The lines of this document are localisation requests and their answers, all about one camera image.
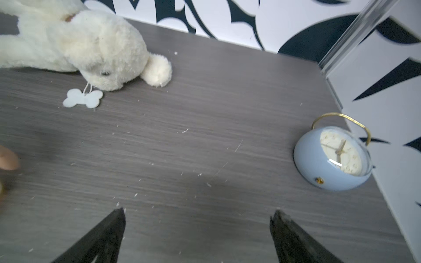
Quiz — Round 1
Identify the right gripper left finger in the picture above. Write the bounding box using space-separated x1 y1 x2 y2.
54 208 126 263

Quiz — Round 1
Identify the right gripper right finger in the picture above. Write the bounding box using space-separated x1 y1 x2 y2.
270 210 343 263

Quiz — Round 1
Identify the light blue alarm clock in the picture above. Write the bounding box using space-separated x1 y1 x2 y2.
293 112 374 191

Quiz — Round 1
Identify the white bone-shaped tag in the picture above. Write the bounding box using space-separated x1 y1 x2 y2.
62 89 104 109

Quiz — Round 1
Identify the white plush dog toy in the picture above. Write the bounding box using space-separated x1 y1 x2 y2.
1 1 173 92

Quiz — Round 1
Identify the aluminium cage frame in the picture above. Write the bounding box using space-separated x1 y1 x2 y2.
319 0 399 77

